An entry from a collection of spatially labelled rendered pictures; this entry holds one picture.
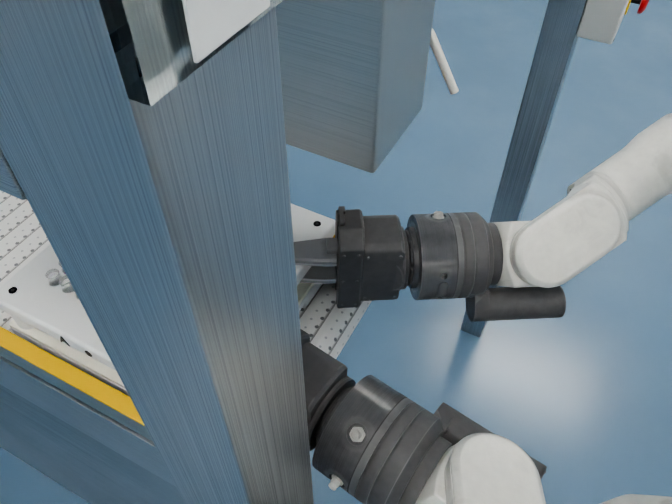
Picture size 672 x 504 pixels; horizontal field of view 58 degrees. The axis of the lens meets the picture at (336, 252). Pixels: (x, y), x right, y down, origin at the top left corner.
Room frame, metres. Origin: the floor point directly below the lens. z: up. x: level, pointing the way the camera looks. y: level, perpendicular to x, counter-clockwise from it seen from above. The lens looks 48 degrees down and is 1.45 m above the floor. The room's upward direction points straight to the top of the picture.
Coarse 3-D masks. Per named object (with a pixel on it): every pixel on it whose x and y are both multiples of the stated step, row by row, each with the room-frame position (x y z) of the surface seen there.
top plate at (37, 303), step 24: (312, 216) 0.46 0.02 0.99; (48, 264) 0.39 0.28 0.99; (0, 288) 0.36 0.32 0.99; (24, 288) 0.36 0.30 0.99; (48, 288) 0.36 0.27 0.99; (24, 312) 0.33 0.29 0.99; (48, 312) 0.33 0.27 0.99; (72, 312) 0.33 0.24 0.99; (72, 336) 0.31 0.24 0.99; (96, 336) 0.31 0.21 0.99
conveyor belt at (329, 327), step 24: (0, 192) 0.59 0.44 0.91; (0, 216) 0.54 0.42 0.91; (24, 216) 0.54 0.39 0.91; (0, 240) 0.50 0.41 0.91; (24, 240) 0.50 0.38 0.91; (48, 240) 0.50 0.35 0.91; (0, 264) 0.46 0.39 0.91; (24, 264) 0.46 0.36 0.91; (0, 312) 0.39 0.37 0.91; (312, 312) 0.39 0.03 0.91; (336, 312) 0.39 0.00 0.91; (360, 312) 0.41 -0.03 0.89; (312, 336) 0.36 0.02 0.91; (336, 336) 0.37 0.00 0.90
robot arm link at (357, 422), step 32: (320, 352) 0.27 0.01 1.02; (320, 384) 0.24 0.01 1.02; (352, 384) 0.26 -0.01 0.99; (384, 384) 0.25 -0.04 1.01; (320, 416) 0.22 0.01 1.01; (352, 416) 0.21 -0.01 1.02; (384, 416) 0.21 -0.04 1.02; (320, 448) 0.20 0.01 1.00; (352, 448) 0.19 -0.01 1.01; (352, 480) 0.18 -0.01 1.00
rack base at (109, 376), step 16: (304, 288) 0.40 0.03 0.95; (304, 304) 0.39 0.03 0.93; (32, 336) 0.34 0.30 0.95; (48, 336) 0.34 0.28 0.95; (48, 352) 0.33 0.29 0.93; (64, 352) 0.32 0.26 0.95; (80, 352) 0.32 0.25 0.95; (80, 368) 0.31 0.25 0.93; (96, 368) 0.30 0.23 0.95; (112, 384) 0.29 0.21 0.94
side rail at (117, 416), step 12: (0, 348) 0.33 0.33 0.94; (12, 360) 0.33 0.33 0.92; (24, 360) 0.31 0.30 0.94; (36, 372) 0.31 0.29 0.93; (60, 384) 0.29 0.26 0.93; (84, 396) 0.28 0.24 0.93; (96, 408) 0.27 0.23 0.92; (108, 408) 0.26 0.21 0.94; (120, 420) 0.26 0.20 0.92; (132, 420) 0.25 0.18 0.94; (144, 432) 0.25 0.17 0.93
